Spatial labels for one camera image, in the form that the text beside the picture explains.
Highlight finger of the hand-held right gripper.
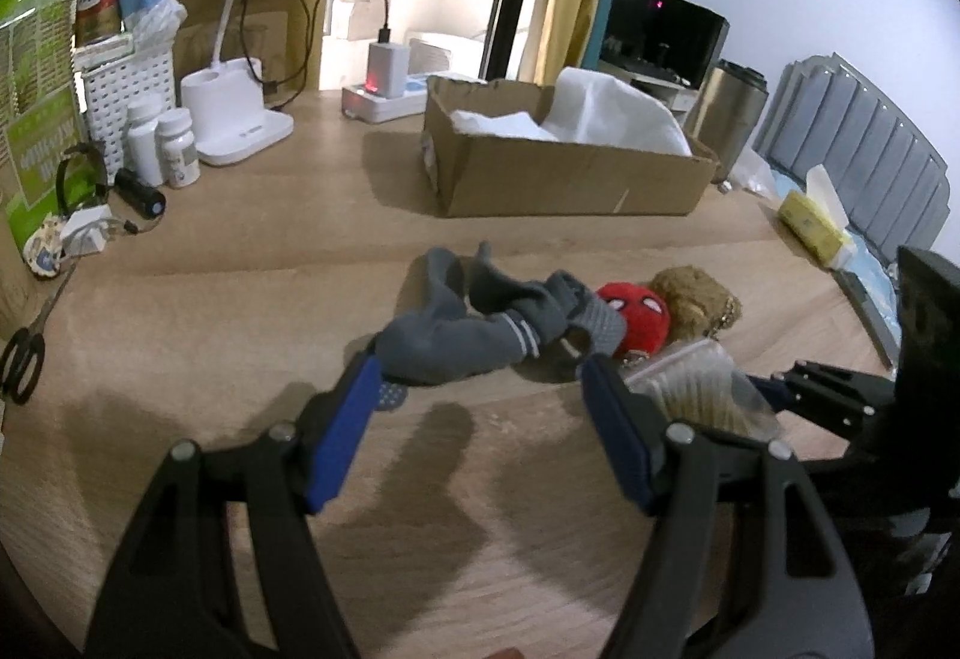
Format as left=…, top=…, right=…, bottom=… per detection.
left=776, top=361, right=897, bottom=405
left=750, top=375, right=878, bottom=437

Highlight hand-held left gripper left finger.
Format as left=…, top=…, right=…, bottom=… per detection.
left=86, top=350, right=387, bottom=659

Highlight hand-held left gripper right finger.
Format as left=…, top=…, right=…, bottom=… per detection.
left=581, top=354, right=875, bottom=659

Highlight plastic bag of cotton swabs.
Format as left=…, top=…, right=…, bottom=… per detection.
left=622, top=338, right=785, bottom=440

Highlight grey sock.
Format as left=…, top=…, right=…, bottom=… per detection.
left=373, top=245, right=542, bottom=414
left=466, top=240, right=629, bottom=360

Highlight cardboard box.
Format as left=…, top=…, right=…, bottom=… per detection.
left=421, top=73, right=719, bottom=218

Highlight white cloth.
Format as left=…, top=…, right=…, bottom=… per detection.
left=450, top=66, right=692, bottom=158

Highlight red masked plush toy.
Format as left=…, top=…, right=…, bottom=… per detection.
left=596, top=282, right=671, bottom=360

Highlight brown plush toy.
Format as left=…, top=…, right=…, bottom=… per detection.
left=649, top=265, right=743, bottom=339

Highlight yellow tissue pack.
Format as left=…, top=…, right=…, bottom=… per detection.
left=775, top=164, right=857, bottom=271

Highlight clear plastic wrapper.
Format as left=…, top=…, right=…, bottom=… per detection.
left=723, top=145, right=782, bottom=200

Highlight grey padded headboard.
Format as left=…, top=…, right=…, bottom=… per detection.
left=752, top=53, right=952, bottom=255

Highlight steel tumbler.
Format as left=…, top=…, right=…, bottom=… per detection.
left=685, top=58, right=770, bottom=185

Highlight black flashlight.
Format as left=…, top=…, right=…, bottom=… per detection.
left=114, top=168, right=168, bottom=222

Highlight white pill bottle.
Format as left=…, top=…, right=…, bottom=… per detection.
left=156, top=108, right=203, bottom=190
left=125, top=93, right=167, bottom=187

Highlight white power adapter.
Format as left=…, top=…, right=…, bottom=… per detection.
left=63, top=204, right=114, bottom=256

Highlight black scissors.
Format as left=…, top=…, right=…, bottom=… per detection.
left=0, top=265, right=76, bottom=405

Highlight white power strip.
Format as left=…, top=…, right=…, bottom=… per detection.
left=341, top=74, right=433, bottom=125

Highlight white computer desk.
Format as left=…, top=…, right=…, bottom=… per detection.
left=628, top=70, right=703, bottom=113

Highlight white desk lamp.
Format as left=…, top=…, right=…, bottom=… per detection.
left=180, top=0, right=302, bottom=168

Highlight round patterned badge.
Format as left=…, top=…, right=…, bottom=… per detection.
left=22, top=218, right=65, bottom=282

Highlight white charger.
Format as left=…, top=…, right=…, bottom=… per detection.
left=366, top=25, right=410, bottom=100

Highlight black monitor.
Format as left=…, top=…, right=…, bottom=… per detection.
left=643, top=0, right=731, bottom=91
left=600, top=0, right=655, bottom=70

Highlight white plastic basket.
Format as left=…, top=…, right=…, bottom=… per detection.
left=79, top=33, right=180, bottom=177

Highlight brown cardboard carton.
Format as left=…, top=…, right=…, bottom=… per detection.
left=169, top=0, right=302, bottom=106

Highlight green snack packet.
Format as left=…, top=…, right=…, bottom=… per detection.
left=0, top=0, right=95, bottom=255

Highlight crumpled clear plastic bag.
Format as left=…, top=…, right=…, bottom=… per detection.
left=141, top=0, right=189, bottom=50

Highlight red label can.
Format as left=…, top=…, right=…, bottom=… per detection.
left=73, top=0, right=129, bottom=47

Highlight black earphone cable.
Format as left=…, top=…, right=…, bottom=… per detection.
left=55, top=145, right=110, bottom=212

